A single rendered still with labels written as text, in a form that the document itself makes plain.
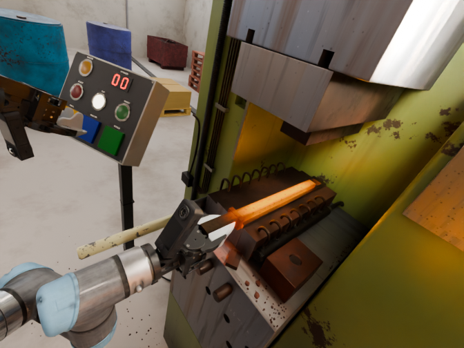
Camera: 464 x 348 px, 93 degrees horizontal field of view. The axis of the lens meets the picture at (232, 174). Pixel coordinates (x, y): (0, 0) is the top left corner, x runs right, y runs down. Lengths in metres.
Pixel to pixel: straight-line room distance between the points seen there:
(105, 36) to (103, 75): 3.52
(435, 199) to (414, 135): 0.38
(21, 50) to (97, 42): 1.65
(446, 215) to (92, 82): 0.95
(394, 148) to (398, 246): 0.38
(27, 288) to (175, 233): 0.27
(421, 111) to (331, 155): 0.28
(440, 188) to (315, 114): 0.22
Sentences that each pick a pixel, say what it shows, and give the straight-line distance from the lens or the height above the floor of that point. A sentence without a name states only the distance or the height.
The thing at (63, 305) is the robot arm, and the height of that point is 1.02.
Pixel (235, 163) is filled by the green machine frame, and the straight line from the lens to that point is 0.74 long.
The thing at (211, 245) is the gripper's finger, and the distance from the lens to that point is 0.47.
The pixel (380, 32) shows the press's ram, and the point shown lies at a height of 1.42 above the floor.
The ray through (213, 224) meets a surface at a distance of 0.50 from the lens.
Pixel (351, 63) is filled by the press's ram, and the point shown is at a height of 1.38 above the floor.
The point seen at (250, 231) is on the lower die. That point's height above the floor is 0.99.
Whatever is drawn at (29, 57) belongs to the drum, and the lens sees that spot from 3.01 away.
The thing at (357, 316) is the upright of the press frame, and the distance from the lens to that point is 0.68.
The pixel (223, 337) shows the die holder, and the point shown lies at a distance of 0.76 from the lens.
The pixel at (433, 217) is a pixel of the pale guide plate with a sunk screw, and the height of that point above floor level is 1.21.
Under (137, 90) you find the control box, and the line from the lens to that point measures 0.77.
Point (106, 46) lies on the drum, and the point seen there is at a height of 0.68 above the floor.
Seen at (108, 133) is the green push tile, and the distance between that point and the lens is 0.80.
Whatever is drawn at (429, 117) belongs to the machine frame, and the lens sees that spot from 0.82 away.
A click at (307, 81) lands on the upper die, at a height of 1.34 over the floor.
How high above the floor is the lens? 1.38
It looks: 33 degrees down
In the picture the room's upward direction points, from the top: 16 degrees clockwise
